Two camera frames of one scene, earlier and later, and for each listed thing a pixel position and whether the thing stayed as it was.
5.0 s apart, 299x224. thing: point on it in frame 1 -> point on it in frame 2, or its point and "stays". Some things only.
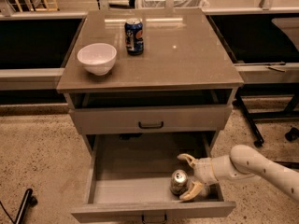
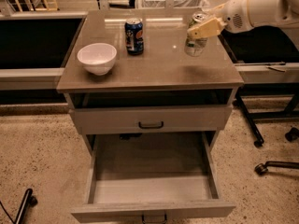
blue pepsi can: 134,30 stays
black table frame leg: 257,135 stays
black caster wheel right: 292,134 stays
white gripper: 204,171 -> 235,13
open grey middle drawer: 129,176 stays
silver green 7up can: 178,183 -> 195,47
